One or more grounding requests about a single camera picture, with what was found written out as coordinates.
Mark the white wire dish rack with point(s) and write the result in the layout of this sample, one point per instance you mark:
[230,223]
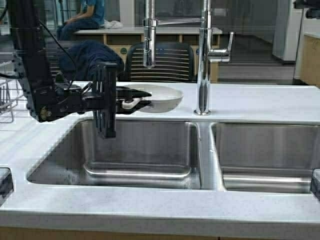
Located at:
[12,100]

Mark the seated person in blue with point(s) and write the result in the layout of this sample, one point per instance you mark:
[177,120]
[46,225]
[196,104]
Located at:
[90,17]

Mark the black mesh office chair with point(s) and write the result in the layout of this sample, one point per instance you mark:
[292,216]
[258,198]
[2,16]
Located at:
[175,63]

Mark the stainless double sink basin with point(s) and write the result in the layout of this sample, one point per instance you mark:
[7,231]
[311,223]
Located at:
[245,157]

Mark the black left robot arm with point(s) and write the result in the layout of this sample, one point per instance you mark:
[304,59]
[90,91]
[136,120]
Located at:
[51,98]

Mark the white top wooden bench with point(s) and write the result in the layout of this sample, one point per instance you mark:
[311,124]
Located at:
[121,40]

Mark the robot base right corner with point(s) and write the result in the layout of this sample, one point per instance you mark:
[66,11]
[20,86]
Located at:
[315,183]

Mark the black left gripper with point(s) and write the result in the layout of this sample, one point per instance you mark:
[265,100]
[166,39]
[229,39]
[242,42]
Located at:
[102,99]

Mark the robot base left corner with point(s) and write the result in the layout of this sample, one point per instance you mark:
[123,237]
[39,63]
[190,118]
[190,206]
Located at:
[6,184]

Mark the dark blue jacket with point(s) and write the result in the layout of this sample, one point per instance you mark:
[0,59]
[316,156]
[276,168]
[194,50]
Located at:
[80,60]

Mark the white frying pan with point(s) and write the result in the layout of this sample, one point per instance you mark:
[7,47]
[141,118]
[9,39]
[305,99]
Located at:
[163,98]

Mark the white cloth on bench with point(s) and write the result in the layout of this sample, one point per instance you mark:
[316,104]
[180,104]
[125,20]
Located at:
[114,24]

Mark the chrome kitchen faucet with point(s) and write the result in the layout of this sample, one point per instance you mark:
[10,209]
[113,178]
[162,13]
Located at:
[206,55]

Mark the wooden side cabinet right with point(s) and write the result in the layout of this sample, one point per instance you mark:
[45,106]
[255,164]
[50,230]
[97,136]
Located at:
[310,61]

